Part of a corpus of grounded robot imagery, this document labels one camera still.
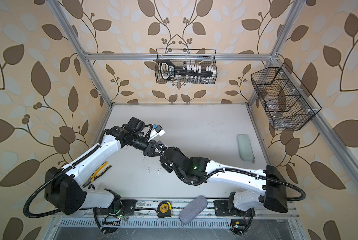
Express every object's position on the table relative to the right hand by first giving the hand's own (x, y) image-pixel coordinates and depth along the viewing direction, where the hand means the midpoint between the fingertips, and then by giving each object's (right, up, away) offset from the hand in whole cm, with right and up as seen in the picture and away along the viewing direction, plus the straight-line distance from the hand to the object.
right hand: (165, 153), depth 71 cm
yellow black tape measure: (-1, -27, +1) cm, 27 cm away
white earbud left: (-12, -13, +15) cm, 24 cm away
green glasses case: (+48, -4, +20) cm, 52 cm away
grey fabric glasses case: (+13, -27, -1) cm, 30 cm away
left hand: (0, 0, -1) cm, 1 cm away
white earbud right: (-6, -14, +15) cm, 21 cm away
